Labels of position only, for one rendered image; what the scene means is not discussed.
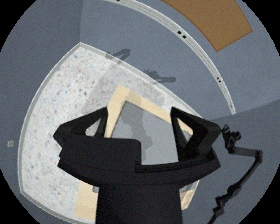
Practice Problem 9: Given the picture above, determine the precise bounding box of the grey flat rectangular panel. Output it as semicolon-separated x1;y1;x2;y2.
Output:
111;100;179;165

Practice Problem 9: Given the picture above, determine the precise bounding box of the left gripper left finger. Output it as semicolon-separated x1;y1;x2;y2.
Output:
58;107;108;137

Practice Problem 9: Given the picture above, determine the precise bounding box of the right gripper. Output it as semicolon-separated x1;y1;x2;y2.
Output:
221;124;236;148

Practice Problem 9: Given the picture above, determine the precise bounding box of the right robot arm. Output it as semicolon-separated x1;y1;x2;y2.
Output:
218;131;262;206

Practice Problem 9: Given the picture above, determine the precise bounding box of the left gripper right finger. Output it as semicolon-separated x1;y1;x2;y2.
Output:
171;107;222;161

